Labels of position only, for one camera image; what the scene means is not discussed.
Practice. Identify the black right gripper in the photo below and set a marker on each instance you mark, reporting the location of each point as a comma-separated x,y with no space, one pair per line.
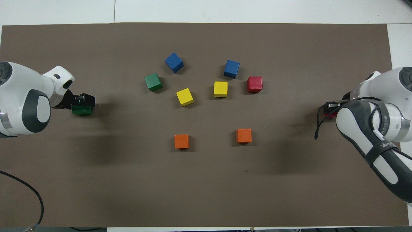
348,96

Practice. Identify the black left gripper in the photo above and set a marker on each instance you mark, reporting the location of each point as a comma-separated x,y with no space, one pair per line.
66,102

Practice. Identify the green wooden cube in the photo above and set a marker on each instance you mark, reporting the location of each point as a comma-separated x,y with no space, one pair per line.
82,111
153,82

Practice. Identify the red wooden cube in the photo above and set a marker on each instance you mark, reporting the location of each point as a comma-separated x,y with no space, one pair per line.
254,84
330,115

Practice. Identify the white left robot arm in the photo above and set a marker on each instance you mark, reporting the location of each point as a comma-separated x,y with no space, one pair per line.
22,96

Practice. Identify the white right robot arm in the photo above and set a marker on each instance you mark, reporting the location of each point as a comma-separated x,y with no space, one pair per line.
386,135

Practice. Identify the orange wooden cube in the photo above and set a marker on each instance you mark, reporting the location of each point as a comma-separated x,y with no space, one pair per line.
182,141
244,135

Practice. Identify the blue wooden cube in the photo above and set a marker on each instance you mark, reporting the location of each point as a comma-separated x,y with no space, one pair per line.
231,68
174,62

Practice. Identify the yellow wooden cube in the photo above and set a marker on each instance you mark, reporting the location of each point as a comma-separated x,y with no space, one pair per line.
184,96
220,88

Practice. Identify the brown paper mat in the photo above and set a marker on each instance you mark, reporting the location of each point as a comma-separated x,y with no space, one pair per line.
206,193

